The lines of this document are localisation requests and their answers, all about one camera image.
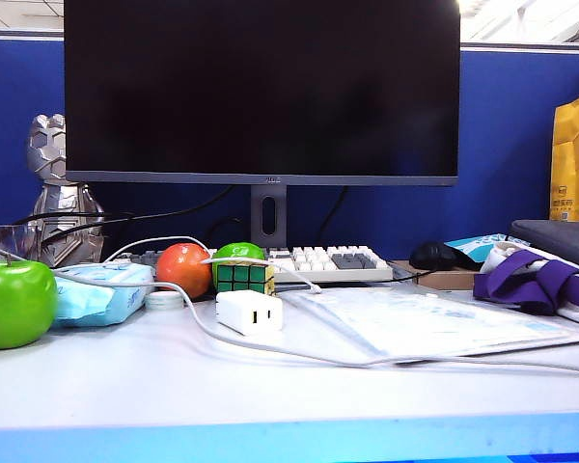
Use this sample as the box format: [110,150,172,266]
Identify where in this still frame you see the rubiks cube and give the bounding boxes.
[216,261,277,297]

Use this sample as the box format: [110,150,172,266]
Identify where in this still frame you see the white charger block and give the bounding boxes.
[214,288,285,337]

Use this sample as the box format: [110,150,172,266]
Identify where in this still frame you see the white charging cable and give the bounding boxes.
[0,235,579,377]

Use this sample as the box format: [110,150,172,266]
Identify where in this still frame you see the grey monitor stand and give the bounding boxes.
[249,184,289,247]

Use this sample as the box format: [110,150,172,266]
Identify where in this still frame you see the white grey keyboard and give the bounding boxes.
[109,244,396,285]

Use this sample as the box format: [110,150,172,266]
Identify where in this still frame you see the small green apple with sticker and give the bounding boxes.
[211,241,268,293]

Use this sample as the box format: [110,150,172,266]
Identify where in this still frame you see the orange round fruit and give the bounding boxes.
[154,242,214,300]

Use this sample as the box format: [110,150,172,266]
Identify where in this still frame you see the black computer monitor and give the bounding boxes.
[63,0,462,188]

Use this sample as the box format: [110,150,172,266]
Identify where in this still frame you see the black computer mouse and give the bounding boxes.
[408,239,460,272]

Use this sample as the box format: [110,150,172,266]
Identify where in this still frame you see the white tape roll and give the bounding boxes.
[144,289,187,313]

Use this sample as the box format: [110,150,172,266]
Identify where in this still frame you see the clear plastic document sleeve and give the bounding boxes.
[280,286,579,367]

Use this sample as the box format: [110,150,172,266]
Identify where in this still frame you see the brown cardboard box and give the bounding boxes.
[388,259,482,292]

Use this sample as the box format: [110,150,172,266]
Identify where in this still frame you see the blue white snack packet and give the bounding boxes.
[443,232,511,267]

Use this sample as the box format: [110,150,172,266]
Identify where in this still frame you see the blue wet wipes pack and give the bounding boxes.
[52,263,156,329]

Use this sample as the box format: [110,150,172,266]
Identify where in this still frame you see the purple cloth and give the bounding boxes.
[472,249,579,317]

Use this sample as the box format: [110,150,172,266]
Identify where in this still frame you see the blue cubicle partition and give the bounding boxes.
[0,29,579,262]

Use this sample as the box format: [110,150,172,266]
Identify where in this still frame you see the silver geometric figurine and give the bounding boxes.
[26,113,105,268]

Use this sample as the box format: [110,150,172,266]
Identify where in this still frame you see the dark grey laptop sleeve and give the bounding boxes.
[508,218,579,275]

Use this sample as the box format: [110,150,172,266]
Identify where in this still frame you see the clear glass container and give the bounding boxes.
[0,222,38,264]

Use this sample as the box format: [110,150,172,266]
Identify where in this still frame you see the large green apple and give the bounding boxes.
[0,255,60,351]

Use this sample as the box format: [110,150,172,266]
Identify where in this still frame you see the yellow paper bag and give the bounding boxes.
[549,89,579,224]

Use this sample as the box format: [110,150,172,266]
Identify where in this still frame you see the black power cable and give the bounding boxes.
[41,185,235,243]
[317,185,350,233]
[205,216,247,249]
[12,210,136,228]

